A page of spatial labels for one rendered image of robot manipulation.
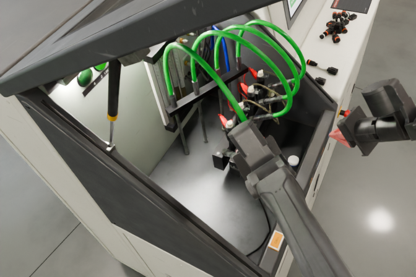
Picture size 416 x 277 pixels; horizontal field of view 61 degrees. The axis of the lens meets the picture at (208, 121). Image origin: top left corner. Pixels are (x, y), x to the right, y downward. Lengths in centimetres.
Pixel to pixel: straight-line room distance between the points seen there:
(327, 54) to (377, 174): 108
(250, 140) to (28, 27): 57
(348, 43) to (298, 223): 117
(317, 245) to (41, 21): 75
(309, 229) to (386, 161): 200
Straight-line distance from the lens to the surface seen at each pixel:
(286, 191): 55
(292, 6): 141
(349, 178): 231
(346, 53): 152
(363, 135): 84
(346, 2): 182
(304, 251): 45
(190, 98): 117
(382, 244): 217
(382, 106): 78
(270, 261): 104
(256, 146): 66
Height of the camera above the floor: 193
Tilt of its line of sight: 50 degrees down
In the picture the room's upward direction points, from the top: 10 degrees counter-clockwise
